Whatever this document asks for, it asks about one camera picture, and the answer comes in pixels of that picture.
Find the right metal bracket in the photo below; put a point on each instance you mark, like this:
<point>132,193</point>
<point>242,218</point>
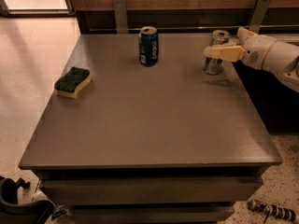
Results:
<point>258,14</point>

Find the silver blue redbull can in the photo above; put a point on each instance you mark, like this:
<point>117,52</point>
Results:
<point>219,37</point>

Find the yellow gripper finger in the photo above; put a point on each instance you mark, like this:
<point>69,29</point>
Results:
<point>225,53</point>
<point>244,34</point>

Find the lower grey drawer front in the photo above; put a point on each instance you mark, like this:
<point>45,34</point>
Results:
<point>152,215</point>

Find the grey drawer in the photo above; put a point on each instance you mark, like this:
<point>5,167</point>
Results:
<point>152,215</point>
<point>151,190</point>

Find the upper grey drawer front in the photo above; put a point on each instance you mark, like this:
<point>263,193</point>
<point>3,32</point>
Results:
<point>151,190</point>

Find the grey drawer cabinet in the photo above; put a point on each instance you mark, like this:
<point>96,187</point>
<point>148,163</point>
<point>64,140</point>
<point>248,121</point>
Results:
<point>132,121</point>

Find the blue pepsi can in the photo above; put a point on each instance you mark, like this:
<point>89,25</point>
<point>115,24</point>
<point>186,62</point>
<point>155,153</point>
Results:
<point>148,46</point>

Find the left metal bracket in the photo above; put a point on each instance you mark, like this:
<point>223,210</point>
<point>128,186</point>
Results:
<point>120,14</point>

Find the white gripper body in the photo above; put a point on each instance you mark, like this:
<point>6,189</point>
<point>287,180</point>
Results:
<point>256,54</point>

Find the green yellow sponge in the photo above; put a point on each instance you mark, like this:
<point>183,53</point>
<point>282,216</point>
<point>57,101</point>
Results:
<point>70,84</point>

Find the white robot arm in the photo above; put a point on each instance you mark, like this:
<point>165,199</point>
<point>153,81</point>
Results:
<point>282,61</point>

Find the metal bracket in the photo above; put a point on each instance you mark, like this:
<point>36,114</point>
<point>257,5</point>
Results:
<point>120,14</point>
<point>258,14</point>

